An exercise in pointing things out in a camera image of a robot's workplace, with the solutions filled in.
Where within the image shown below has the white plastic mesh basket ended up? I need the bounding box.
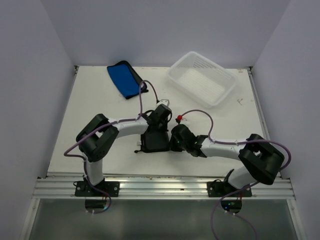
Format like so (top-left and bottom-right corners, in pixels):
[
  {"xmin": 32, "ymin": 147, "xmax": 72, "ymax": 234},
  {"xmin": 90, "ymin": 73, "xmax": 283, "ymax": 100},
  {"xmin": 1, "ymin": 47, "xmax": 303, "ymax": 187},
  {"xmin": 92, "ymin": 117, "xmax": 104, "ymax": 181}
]
[{"xmin": 166, "ymin": 51, "xmax": 239, "ymax": 109}]

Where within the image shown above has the aluminium mounting rail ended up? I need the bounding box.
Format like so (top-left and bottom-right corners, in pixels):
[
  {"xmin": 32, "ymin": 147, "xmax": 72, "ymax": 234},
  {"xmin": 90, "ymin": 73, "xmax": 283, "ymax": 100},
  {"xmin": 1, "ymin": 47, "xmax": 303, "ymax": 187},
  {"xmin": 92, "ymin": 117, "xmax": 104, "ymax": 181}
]
[{"xmin": 31, "ymin": 175, "xmax": 295, "ymax": 200}]

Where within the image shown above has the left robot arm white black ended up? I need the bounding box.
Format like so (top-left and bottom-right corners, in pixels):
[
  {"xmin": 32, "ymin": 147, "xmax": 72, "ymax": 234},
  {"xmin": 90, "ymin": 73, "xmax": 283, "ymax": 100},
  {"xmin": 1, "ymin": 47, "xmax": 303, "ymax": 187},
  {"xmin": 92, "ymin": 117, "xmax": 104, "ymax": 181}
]
[{"xmin": 76, "ymin": 104, "xmax": 172, "ymax": 197}]

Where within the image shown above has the purple and black towel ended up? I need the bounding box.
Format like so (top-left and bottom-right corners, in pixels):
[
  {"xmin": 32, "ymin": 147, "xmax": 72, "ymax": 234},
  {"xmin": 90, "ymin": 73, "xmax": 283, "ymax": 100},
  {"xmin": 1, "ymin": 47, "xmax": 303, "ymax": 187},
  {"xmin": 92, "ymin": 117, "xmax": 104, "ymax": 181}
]
[{"xmin": 134, "ymin": 130, "xmax": 170, "ymax": 154}]

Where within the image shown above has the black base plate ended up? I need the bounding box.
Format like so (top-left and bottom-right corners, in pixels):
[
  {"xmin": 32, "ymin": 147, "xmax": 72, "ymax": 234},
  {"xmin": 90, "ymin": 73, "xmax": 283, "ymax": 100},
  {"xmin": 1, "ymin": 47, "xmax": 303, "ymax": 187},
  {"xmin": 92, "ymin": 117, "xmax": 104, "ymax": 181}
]
[
  {"xmin": 73, "ymin": 180, "xmax": 120, "ymax": 197},
  {"xmin": 206, "ymin": 179, "xmax": 253, "ymax": 198}
]

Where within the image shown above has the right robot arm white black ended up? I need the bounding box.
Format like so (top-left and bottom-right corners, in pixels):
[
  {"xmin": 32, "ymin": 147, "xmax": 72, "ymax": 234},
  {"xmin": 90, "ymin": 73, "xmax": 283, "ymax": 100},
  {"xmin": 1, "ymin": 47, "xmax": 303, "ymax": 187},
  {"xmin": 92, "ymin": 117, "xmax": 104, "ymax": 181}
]
[{"xmin": 170, "ymin": 124, "xmax": 285, "ymax": 197}]

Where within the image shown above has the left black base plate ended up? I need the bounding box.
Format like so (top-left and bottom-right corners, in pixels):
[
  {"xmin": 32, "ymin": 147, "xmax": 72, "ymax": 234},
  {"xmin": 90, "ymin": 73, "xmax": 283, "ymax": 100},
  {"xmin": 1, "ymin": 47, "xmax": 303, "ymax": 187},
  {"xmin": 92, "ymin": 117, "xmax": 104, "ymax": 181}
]
[{"xmin": 73, "ymin": 180, "xmax": 120, "ymax": 197}]

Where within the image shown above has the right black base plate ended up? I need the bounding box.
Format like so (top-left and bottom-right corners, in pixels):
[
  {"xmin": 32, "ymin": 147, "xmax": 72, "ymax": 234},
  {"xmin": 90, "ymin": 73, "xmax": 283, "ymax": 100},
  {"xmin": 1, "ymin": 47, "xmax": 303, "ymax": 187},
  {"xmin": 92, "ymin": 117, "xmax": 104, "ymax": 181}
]
[{"xmin": 206, "ymin": 179, "xmax": 253, "ymax": 198}]

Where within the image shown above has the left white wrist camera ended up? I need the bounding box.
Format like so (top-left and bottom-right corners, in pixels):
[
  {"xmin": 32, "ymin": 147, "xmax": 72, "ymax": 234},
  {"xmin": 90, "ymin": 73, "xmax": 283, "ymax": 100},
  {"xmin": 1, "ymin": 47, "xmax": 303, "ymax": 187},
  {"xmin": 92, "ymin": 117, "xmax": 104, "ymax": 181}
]
[{"xmin": 156, "ymin": 99, "xmax": 170, "ymax": 107}]

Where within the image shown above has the blue and black towel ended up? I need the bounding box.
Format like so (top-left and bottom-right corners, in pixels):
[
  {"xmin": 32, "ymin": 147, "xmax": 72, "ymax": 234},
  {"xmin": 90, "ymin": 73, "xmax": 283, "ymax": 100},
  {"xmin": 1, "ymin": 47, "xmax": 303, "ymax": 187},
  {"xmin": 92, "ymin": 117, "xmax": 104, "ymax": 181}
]
[{"xmin": 106, "ymin": 60, "xmax": 143, "ymax": 100}]

